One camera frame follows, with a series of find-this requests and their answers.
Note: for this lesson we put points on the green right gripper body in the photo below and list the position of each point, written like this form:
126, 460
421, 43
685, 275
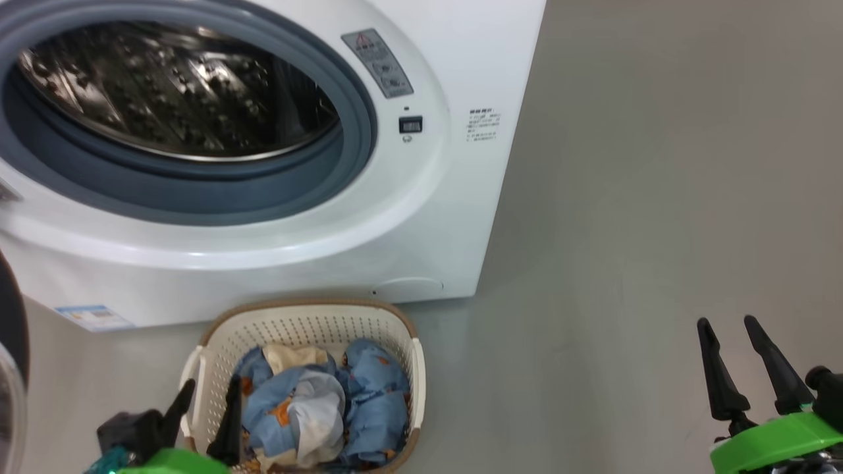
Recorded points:
777, 441

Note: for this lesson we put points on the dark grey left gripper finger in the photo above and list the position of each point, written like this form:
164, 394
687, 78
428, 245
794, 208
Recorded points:
229, 434
179, 411

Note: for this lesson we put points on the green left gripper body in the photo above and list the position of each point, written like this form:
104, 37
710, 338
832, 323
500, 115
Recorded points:
174, 463

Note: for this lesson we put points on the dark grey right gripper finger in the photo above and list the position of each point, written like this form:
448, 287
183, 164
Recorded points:
721, 388
784, 382

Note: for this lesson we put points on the cream white garment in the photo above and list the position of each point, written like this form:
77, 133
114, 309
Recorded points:
319, 421

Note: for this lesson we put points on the blue patterned garment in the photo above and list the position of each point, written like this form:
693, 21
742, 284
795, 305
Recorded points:
375, 408

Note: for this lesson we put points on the black round glass washer door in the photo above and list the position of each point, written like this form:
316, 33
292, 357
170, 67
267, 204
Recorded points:
10, 316

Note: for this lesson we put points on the white front-load washing machine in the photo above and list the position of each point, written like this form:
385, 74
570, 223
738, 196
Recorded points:
408, 217

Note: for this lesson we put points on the black door latch socket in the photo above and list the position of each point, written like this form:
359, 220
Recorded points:
410, 124

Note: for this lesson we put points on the blue energy label sticker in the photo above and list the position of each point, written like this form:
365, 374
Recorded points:
95, 317

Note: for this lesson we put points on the cream perforated laundry basket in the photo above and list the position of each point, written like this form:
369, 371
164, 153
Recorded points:
309, 322

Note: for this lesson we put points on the round white filter cover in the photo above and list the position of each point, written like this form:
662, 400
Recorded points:
411, 289

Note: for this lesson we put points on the grey warning sticker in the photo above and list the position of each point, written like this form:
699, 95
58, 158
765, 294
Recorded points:
377, 62

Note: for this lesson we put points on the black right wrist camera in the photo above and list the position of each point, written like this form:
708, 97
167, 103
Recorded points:
830, 395

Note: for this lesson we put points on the teal left camera connector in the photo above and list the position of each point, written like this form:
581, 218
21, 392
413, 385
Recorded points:
105, 462

